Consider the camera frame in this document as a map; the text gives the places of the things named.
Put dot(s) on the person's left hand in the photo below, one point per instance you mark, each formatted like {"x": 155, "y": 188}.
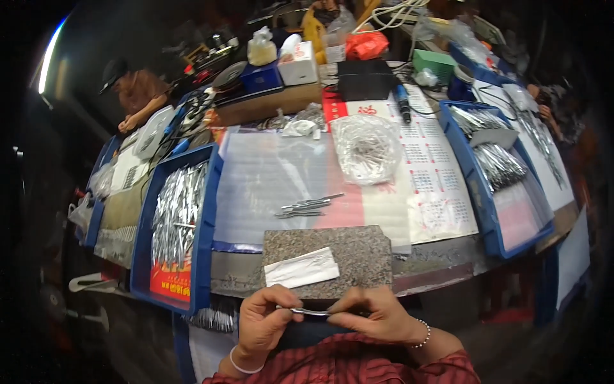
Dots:
{"x": 259, "y": 326}

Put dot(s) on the person's right hand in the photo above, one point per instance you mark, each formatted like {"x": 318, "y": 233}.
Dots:
{"x": 383, "y": 319}

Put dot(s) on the metal tweezers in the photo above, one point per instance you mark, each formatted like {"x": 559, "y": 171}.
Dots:
{"x": 309, "y": 311}

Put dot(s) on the white wrist bangle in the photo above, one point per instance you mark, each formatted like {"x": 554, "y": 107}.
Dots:
{"x": 242, "y": 368}

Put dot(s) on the pile of tweezers under bin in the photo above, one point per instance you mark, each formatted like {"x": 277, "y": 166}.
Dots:
{"x": 213, "y": 319}

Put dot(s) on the person's body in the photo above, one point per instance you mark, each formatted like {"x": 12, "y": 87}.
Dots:
{"x": 345, "y": 362}

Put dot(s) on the grey granite slab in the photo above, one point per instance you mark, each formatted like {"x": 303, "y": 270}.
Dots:
{"x": 355, "y": 257}

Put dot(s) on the white sandpaper sheet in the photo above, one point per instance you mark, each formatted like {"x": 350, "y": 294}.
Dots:
{"x": 300, "y": 269}

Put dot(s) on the small group of loose tweezers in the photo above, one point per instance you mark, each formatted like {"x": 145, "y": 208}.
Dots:
{"x": 307, "y": 206}

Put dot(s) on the blue bin full of tweezers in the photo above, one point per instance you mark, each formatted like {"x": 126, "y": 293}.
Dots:
{"x": 177, "y": 221}

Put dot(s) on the red and white calendar sheet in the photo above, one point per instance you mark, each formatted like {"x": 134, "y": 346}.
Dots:
{"x": 431, "y": 192}

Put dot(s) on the white foam sheet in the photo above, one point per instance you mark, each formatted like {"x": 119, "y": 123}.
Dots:
{"x": 268, "y": 182}

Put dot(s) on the clear bag of metal parts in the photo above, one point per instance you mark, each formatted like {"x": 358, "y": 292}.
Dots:
{"x": 367, "y": 149}

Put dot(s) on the blue bin with bagged tweezers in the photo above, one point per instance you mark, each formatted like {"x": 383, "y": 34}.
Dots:
{"x": 499, "y": 192}

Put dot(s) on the white plastic hook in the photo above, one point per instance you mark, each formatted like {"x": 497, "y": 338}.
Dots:
{"x": 91, "y": 283}

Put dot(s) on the blue bin with white trays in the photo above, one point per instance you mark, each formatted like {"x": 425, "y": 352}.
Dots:
{"x": 98, "y": 216}

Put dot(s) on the white board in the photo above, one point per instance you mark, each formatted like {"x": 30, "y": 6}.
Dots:
{"x": 573, "y": 259}

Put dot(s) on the crumpled clear plastic bag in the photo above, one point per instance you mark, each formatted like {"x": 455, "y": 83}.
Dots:
{"x": 300, "y": 128}

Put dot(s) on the blue electric screwdriver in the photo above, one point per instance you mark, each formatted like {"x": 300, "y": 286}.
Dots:
{"x": 403, "y": 103}

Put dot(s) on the brown cardboard box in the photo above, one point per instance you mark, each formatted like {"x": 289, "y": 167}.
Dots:
{"x": 268, "y": 105}

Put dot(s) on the white plastic trays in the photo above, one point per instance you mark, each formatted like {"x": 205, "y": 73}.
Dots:
{"x": 151, "y": 132}

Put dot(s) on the white paper with tweezers row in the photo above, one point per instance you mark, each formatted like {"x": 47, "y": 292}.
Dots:
{"x": 537, "y": 144}

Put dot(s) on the black box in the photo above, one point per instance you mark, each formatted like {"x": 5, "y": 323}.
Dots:
{"x": 364, "y": 79}

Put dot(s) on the dark blue box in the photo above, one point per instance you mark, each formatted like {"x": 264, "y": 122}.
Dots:
{"x": 261, "y": 79}

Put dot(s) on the blue round jar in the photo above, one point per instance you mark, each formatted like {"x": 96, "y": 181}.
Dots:
{"x": 460, "y": 84}

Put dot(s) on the green box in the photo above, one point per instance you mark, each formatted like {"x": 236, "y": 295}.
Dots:
{"x": 431, "y": 65}

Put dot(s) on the white tissue box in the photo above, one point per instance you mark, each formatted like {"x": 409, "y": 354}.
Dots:
{"x": 300, "y": 65}

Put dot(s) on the red plastic bag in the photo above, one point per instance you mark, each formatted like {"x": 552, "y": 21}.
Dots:
{"x": 367, "y": 45}

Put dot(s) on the blue bin with plastic bags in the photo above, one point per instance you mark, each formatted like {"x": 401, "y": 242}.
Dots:
{"x": 479, "y": 60}

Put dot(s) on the yellowish plastic bag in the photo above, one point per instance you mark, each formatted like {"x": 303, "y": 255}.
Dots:
{"x": 261, "y": 48}

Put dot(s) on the white tube light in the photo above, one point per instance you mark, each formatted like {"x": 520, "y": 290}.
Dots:
{"x": 50, "y": 55}

